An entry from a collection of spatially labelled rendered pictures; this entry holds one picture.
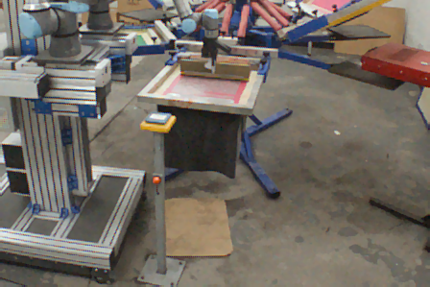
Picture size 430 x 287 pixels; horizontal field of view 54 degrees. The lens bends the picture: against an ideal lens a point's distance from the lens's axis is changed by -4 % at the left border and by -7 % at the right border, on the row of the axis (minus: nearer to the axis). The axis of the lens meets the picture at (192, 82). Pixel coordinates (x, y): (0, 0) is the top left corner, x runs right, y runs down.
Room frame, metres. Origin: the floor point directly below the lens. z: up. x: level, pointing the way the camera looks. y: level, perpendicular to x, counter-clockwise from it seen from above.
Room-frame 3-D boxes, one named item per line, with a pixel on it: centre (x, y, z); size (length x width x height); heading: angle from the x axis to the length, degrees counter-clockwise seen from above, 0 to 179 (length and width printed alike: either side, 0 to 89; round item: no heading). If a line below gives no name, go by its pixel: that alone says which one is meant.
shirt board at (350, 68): (2.91, -0.84, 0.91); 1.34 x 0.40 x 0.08; 45
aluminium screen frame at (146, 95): (2.36, -0.10, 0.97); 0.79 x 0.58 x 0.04; 165
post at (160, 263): (1.85, 0.16, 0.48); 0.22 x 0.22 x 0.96; 75
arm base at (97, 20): (2.40, 0.52, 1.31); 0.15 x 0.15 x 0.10
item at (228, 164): (2.08, -0.03, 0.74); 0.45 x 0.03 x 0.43; 75
